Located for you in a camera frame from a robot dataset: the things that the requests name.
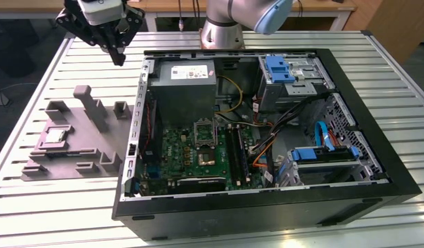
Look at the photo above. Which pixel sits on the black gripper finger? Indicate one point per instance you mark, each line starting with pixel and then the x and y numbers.
pixel 84 32
pixel 132 23

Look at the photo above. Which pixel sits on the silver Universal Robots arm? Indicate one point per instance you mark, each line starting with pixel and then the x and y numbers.
pixel 220 33

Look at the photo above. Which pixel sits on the grey parts rack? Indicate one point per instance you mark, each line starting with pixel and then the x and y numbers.
pixel 87 144

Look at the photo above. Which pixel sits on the green motherboard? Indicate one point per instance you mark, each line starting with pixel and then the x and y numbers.
pixel 177 155

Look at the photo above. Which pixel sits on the grey power supply unit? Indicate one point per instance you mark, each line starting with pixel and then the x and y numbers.
pixel 184 98

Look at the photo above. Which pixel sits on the black graphics card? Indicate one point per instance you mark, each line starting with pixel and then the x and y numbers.
pixel 201 184

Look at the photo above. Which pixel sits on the hard disk in blue carrier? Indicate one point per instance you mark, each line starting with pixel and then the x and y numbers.
pixel 304 154

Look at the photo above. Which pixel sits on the thin metal locking lever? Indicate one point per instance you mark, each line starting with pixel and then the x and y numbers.
pixel 215 137

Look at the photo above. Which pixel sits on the blue plastic drive carrier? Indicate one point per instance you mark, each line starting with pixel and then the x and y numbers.
pixel 277 67

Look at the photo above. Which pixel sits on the black RAM slot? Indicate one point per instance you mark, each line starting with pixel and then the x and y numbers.
pixel 243 155
pixel 232 155

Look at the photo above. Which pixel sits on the RAM stick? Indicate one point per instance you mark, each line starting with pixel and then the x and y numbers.
pixel 61 155

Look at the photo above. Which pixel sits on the CPU with silver top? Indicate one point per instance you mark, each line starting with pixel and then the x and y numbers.
pixel 56 136

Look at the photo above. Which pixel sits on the wooden desk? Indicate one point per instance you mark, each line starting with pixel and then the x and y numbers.
pixel 25 6

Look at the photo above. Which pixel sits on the wooden cabinet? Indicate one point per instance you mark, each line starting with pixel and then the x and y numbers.
pixel 397 25

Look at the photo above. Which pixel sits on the metal drive cage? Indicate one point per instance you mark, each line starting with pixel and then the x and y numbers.
pixel 301 90

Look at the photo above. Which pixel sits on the blue VGA port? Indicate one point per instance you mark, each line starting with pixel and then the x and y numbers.
pixel 136 188

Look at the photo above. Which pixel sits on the black PC case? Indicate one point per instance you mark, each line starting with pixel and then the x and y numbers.
pixel 232 217

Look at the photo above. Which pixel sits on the metal disk bay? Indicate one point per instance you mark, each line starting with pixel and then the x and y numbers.
pixel 328 164

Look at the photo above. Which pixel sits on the CPU socket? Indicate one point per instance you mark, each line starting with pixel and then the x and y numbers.
pixel 205 158

